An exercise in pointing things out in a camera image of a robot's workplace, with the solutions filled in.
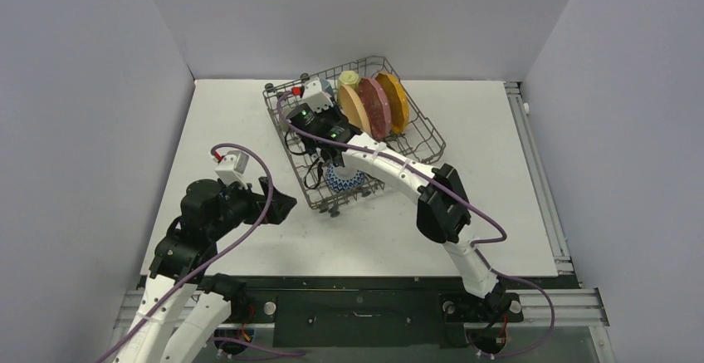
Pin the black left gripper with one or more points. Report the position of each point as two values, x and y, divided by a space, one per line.
258 203

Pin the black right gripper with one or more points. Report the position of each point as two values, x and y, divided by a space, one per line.
300 114

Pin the grey wire dish rack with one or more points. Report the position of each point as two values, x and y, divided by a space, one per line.
420 139

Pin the cream plate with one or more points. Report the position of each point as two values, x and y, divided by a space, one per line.
352 107

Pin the pale yellow mug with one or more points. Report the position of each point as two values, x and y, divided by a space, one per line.
349 78

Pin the pink plate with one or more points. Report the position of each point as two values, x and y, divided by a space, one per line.
377 107

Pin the orange patterned small bowl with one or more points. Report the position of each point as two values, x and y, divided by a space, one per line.
341 179

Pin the yellow polka dot plate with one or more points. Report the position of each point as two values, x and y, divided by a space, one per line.
398 101

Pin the blue mug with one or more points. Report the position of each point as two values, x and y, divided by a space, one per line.
327 88

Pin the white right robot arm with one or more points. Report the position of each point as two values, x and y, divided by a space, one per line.
443 212

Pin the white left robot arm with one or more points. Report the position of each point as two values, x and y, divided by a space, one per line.
181 307

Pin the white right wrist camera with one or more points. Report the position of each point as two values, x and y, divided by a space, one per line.
314 96

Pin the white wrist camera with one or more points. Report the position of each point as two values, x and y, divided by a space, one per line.
314 96
231 168

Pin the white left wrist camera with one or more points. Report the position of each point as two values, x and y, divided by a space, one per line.
231 168

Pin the black table frame rail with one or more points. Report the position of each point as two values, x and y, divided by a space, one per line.
314 312

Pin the aluminium side rail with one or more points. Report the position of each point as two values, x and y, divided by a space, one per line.
548 210

